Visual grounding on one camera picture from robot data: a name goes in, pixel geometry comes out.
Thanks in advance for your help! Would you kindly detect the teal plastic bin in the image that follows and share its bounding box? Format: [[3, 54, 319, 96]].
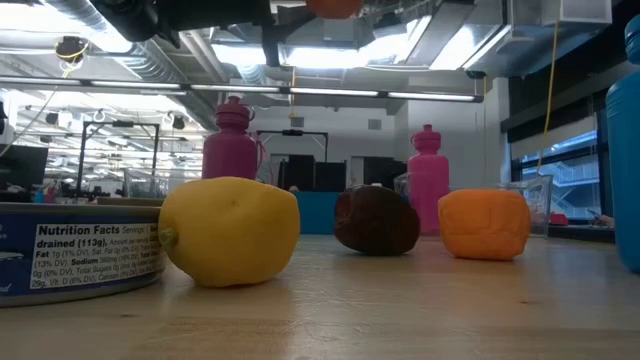
[[293, 191, 342, 236]]

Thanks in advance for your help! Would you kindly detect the pink plastic bottle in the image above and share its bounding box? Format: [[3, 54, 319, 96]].
[[407, 123, 451, 237]]

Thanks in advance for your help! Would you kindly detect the blue plastic bottle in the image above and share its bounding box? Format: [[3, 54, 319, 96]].
[[605, 14, 640, 275]]

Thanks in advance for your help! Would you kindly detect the dark computer monitor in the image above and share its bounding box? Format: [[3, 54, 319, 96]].
[[0, 144, 50, 190]]

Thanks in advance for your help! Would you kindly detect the long ceiling light bar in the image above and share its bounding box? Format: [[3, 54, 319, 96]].
[[0, 74, 485, 104]]

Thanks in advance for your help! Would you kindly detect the blue label tin can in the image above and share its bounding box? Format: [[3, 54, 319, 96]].
[[0, 202, 166, 309]]

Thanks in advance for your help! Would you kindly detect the dark maroon toy fruit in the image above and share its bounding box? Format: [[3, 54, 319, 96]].
[[333, 184, 422, 257]]

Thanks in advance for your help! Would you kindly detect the clear plastic container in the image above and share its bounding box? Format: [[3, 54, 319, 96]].
[[393, 172, 555, 238], [122, 168, 171, 200]]

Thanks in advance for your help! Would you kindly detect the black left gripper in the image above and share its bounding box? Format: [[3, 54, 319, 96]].
[[159, 0, 315, 68]]

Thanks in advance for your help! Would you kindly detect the black metal stand frame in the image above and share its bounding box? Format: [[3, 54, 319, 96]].
[[255, 129, 330, 192], [76, 119, 161, 197]]

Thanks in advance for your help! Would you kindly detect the blocky orange toy fruit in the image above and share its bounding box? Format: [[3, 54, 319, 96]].
[[437, 188, 532, 262]]

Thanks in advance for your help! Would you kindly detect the magenta plastic bottle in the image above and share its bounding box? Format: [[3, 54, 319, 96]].
[[201, 95, 261, 181]]

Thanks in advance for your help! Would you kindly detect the yellow toy lemon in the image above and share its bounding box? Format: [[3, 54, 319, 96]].
[[157, 176, 302, 289]]

